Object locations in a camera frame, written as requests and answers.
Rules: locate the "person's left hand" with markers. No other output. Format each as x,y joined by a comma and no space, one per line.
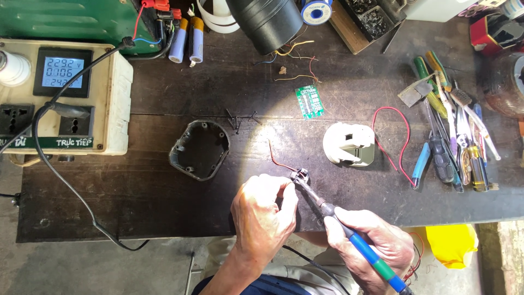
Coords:
256,217

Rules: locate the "person's right hand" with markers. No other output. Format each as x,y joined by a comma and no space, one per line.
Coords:
380,250

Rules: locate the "blue green soldering iron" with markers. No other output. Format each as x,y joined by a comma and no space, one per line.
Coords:
368,252

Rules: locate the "person's beige trousers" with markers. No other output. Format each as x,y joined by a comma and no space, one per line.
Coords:
294,274

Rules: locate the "yellow plastic bag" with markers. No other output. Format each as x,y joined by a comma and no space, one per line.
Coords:
450,246

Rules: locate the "black battery case shell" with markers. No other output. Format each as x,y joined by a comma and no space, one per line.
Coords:
199,150

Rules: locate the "pile of black screws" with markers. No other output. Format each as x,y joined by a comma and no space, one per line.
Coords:
236,122

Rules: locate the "white battery case top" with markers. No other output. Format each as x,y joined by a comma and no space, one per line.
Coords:
348,143

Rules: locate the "green circuit board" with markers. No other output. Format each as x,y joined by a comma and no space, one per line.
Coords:
309,101

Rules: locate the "grey metal scraper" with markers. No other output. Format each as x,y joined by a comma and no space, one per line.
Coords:
413,94

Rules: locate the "white toothbrush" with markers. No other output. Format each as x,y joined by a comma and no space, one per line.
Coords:
470,110

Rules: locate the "beige power meter socket box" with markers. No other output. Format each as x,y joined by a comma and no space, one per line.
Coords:
110,102

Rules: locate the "purple battery cell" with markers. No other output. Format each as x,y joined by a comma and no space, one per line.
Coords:
196,41
178,43

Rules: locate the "black lamp head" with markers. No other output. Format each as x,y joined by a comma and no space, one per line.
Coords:
266,22

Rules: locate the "brown tape roll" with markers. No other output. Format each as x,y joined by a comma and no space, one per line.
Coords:
503,86

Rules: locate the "wooden tray of screws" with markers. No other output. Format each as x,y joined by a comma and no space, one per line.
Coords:
362,22

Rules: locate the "red tin box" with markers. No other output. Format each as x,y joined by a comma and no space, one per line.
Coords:
483,37

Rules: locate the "white plastic box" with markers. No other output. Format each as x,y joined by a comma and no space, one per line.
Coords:
438,9

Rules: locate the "green metal machine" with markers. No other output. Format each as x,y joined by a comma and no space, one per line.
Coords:
69,18

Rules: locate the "white cylinder bulb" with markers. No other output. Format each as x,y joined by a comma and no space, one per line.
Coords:
14,69

